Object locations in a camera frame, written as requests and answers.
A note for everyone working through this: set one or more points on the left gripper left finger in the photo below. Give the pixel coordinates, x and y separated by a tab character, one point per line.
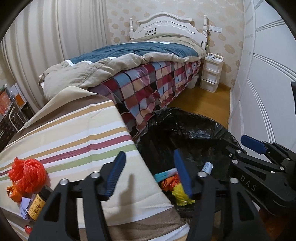
58	219

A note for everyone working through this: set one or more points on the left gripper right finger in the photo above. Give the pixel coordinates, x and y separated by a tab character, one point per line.
239	217

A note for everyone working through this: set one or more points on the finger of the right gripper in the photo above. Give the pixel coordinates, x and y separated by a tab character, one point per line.
253	144
232	151

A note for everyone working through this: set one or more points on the yellow label dark bottle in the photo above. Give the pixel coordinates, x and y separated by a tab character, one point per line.
39	202

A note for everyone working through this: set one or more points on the red cylindrical can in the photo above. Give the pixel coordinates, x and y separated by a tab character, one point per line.
28	229

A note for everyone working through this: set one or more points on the white cosmetic tube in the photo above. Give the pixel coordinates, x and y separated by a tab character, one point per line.
207	168

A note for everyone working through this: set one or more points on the lavender paper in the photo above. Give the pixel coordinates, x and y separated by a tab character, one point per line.
24	208

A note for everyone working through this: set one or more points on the orange snack wrapper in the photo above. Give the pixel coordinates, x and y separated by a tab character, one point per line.
14	194

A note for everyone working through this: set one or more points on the red foam net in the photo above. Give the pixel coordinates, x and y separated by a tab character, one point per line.
28	176

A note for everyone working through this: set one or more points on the yellow foam net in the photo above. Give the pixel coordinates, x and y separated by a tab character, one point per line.
182	199

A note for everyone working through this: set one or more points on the orange paper piece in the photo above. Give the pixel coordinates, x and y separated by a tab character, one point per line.
169	183

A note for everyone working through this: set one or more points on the white teal box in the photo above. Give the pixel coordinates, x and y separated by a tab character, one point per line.
159	177

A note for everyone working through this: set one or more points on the black trash bag bin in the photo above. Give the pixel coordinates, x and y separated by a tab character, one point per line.
199	138

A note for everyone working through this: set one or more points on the white wardrobe door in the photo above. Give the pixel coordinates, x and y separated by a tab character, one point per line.
262	103

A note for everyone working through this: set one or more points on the striped bed sheet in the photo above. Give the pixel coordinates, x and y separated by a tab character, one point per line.
74	135

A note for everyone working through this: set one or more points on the white plastic drawer unit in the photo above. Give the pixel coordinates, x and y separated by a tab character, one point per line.
211	72

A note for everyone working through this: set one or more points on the plaid bed sheet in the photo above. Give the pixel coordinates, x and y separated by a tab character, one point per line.
139	92

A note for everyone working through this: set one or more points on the cardboard box with orange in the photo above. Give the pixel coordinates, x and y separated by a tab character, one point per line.
9	96

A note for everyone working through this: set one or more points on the white bed headboard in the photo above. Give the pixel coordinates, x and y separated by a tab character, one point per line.
164	22

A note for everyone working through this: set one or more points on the blue beige duvet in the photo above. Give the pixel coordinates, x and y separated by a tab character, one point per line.
93	68

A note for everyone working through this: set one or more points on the cream curtain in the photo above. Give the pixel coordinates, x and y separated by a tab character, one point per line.
46	33

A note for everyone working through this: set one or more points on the white wall switch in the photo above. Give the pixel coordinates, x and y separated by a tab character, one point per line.
214	29

